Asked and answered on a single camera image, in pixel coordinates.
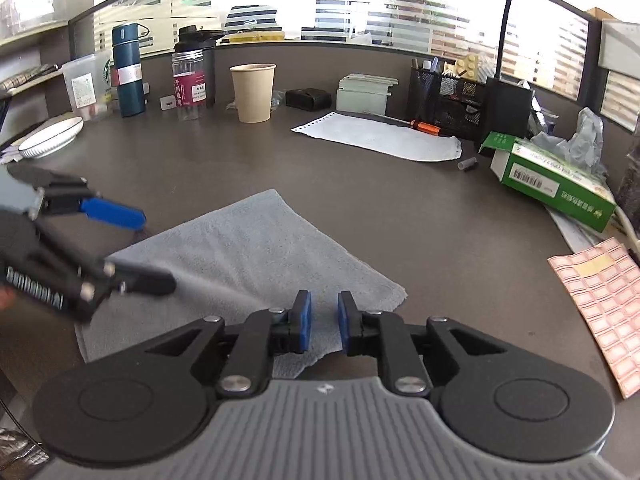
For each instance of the translucent purple pen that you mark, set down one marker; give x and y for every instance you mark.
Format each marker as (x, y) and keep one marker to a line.
(434, 64)

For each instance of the white perforated paper sheet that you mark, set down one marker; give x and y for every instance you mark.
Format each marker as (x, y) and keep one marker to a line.
(375, 135)

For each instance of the grey wall board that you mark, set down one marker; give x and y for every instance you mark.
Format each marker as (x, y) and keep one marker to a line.
(620, 45)

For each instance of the red-bordered sticker sheet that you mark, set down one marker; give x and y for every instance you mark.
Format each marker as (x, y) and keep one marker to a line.
(605, 310)

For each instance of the yellow toy brick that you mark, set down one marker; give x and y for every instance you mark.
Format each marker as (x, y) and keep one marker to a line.
(465, 66)

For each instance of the teal thermos bottle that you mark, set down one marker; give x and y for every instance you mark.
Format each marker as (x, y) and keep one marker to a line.
(127, 60)

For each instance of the plaid cloth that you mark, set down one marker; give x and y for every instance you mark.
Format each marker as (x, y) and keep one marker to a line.
(25, 79)

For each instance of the clear jar with red label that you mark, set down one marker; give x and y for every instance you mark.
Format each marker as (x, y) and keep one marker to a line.
(189, 90)

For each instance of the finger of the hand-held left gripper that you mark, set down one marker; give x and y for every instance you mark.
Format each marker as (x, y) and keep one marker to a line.
(150, 281)
(115, 214)

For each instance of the green cardboard box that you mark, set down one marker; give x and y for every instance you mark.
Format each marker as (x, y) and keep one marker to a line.
(550, 180)

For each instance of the stack of booklets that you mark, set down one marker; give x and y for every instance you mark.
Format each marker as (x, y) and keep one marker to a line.
(367, 81)

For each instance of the crumpled clear wrapper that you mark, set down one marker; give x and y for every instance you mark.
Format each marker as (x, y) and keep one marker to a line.
(277, 100)

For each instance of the yellow box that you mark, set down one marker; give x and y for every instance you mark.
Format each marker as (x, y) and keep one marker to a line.
(255, 36)

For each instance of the grey plastic bag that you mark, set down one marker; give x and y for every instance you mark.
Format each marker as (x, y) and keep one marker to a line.
(585, 135)

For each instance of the white box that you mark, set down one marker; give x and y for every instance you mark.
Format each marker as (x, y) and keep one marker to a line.
(360, 102)

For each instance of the black mesh desk organizer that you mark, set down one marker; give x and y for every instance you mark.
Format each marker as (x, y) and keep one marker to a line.
(440, 105)

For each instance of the white paper sheets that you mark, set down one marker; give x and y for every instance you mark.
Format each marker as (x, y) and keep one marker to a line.
(575, 232)

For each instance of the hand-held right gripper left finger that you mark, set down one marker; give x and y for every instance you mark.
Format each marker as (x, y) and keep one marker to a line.
(304, 320)

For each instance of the small white charger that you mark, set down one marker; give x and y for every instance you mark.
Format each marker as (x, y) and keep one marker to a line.
(167, 102)

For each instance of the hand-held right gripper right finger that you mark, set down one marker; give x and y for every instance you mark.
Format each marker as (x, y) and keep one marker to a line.
(345, 320)

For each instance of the small clear tube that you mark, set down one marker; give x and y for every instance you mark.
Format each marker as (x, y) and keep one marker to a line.
(467, 164)

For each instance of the clear plastic cup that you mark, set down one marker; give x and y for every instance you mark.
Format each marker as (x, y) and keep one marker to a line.
(82, 90)

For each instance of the black water bottle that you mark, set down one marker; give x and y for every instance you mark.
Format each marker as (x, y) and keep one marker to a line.
(195, 40)

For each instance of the beige paper cup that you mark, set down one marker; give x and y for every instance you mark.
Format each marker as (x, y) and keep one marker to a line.
(252, 95)

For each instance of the black speaker box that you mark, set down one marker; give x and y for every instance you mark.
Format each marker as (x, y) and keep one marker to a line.
(507, 105)

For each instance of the black pouch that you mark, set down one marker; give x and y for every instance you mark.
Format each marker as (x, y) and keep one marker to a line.
(307, 99)

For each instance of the white ceramic bowl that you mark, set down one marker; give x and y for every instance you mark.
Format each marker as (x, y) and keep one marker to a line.
(50, 135)

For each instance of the grey towel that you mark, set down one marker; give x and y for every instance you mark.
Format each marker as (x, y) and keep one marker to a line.
(250, 250)

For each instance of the dark bag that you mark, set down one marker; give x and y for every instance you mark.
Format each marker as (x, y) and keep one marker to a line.
(252, 17)

